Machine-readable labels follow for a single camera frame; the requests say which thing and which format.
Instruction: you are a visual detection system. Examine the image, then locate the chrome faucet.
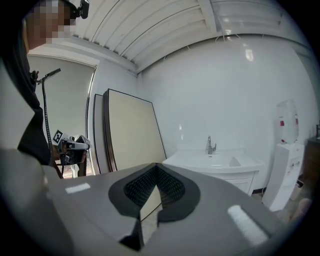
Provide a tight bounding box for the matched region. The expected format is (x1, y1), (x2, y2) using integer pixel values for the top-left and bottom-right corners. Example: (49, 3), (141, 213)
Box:
(206, 135), (218, 155)

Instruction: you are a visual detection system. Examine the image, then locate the clear water jug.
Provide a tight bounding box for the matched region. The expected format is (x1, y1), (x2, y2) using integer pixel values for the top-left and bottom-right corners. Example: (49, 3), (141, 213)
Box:
(275, 99), (300, 145)

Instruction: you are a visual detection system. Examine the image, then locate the brown wooden vanity cabinet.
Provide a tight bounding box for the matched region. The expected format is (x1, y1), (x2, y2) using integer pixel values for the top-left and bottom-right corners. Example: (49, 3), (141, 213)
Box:
(301, 136), (320, 186)

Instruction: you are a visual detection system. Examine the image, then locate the person's head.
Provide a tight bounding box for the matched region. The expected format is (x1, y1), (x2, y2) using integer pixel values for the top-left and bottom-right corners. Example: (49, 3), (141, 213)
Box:
(23, 0), (77, 52)

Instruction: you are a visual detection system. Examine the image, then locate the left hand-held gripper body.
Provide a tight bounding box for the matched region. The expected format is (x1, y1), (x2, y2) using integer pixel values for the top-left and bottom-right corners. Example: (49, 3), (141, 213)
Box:
(51, 128), (88, 166)

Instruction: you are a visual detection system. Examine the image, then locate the black head camera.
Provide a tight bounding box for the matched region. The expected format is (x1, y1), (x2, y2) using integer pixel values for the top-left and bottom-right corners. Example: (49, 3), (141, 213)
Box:
(71, 0), (90, 20)

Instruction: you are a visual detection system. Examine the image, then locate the white water dispenser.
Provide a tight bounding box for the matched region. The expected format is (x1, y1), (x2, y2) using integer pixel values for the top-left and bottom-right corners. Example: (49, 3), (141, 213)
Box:
(261, 142), (305, 213)

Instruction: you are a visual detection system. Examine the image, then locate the black chest clamp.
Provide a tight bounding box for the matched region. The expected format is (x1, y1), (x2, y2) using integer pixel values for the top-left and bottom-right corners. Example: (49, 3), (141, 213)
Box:
(29, 70), (41, 85)

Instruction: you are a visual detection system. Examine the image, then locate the white vanity cabinet with sink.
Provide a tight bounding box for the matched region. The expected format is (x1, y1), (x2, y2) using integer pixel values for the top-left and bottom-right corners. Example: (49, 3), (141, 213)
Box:
(161, 147), (266, 196)

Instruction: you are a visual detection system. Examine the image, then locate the stack of beige boards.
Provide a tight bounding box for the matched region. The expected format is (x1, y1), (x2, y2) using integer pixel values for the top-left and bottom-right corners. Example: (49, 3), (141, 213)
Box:
(92, 88), (168, 175)

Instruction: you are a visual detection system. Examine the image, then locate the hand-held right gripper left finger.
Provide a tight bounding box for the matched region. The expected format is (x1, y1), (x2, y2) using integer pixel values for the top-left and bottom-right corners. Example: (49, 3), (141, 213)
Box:
(0, 147), (158, 256)

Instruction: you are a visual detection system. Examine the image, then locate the person's left forearm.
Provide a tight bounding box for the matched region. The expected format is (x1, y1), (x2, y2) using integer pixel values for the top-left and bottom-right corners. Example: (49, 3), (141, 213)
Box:
(52, 145), (63, 161)

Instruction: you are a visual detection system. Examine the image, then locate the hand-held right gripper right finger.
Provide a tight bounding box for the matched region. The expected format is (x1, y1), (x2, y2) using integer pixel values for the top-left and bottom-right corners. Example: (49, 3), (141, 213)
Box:
(143, 162), (286, 256)

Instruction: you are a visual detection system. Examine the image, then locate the person's black shirt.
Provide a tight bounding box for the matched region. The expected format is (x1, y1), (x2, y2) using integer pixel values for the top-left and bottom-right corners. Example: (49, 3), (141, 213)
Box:
(0, 14), (62, 180)

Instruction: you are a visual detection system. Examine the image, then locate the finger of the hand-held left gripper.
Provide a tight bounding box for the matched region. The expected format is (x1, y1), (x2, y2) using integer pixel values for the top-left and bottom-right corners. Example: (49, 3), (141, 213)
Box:
(74, 141), (91, 152)

